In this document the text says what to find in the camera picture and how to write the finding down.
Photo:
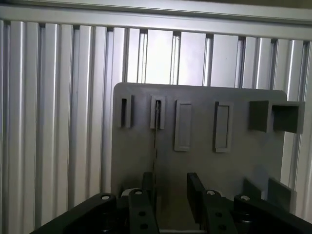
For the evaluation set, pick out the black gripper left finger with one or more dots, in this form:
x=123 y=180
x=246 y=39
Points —
x=136 y=209

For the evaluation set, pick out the gray plastic parts rack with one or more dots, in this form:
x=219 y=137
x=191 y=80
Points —
x=200 y=163

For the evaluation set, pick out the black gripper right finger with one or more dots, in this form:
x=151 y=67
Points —
x=214 y=212

